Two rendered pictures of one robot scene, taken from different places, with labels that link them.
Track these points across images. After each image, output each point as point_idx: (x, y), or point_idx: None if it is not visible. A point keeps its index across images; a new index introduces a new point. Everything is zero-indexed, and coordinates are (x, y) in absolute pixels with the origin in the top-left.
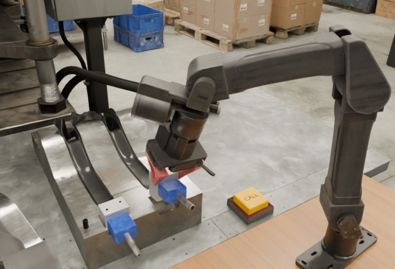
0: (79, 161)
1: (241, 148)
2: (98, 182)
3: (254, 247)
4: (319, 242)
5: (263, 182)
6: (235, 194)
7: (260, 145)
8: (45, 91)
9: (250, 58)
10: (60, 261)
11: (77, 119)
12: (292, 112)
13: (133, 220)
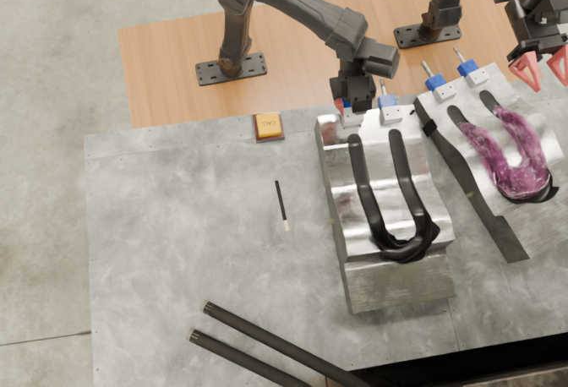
0: (411, 194)
1: (224, 213)
2: (395, 164)
3: (286, 95)
4: (240, 77)
5: (236, 153)
6: (279, 131)
7: (199, 211)
8: None
9: (324, 2)
10: (425, 109)
11: (414, 237)
12: (103, 269)
13: (379, 100)
